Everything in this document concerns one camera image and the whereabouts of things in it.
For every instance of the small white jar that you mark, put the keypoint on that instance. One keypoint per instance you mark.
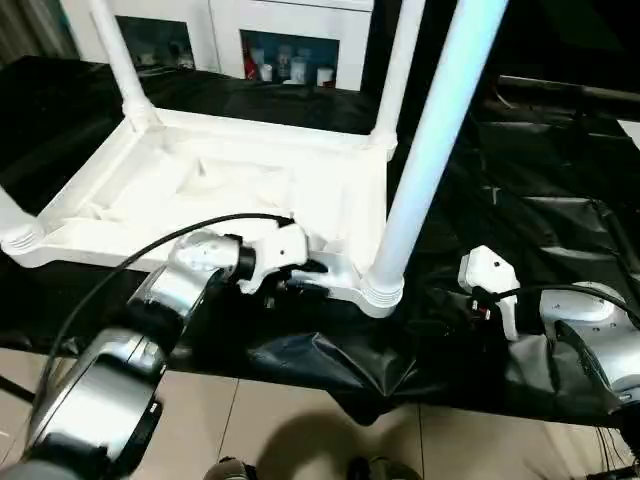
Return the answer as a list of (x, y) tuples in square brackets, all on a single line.
[(266, 72)]

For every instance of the white plastic table top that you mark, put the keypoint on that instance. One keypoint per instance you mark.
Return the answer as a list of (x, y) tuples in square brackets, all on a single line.
[(250, 200)]

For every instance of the white patterned cup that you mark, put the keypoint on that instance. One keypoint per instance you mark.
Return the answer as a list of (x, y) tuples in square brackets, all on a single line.
[(298, 70)]

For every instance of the red bottle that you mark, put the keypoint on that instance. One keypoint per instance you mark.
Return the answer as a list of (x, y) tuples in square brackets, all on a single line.
[(248, 62)]

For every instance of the beige curtain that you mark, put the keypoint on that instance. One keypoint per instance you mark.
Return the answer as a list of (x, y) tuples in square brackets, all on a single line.
[(30, 25)]

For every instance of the plain white cup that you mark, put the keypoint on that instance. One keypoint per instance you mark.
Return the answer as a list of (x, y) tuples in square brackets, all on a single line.
[(325, 76)]

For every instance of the flat white board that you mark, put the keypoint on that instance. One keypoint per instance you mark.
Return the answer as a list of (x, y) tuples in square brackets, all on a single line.
[(630, 129)]

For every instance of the white sideboard cabinet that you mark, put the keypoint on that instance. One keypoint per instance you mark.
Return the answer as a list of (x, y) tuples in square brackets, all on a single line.
[(220, 25)]

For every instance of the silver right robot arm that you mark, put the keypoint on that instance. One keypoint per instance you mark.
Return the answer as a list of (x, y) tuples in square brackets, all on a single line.
[(585, 310)]

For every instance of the grey metal bench leg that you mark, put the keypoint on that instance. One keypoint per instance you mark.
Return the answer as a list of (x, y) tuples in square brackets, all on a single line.
[(15, 386)]

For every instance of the black work mat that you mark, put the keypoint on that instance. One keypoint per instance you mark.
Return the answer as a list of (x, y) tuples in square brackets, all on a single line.
[(550, 200)]

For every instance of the black right robot foot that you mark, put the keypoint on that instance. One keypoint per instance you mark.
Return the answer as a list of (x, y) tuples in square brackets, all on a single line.
[(385, 470)]

